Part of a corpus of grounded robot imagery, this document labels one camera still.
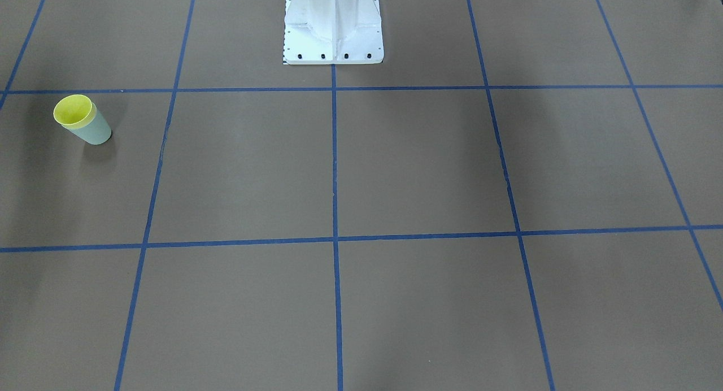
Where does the yellow plastic cup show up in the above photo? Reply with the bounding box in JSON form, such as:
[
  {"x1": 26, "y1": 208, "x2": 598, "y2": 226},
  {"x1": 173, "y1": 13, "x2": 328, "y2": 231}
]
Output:
[{"x1": 53, "y1": 93, "x2": 99, "y2": 130}]

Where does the green plastic cup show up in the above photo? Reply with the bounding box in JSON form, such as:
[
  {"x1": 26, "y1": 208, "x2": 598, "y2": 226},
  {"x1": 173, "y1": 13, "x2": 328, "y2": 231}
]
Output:
[{"x1": 64, "y1": 107, "x2": 112, "y2": 145}]

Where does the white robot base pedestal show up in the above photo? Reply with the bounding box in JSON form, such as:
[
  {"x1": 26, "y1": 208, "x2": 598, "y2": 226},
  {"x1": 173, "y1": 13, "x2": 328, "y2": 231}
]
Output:
[{"x1": 282, "y1": 0, "x2": 385, "y2": 65}]

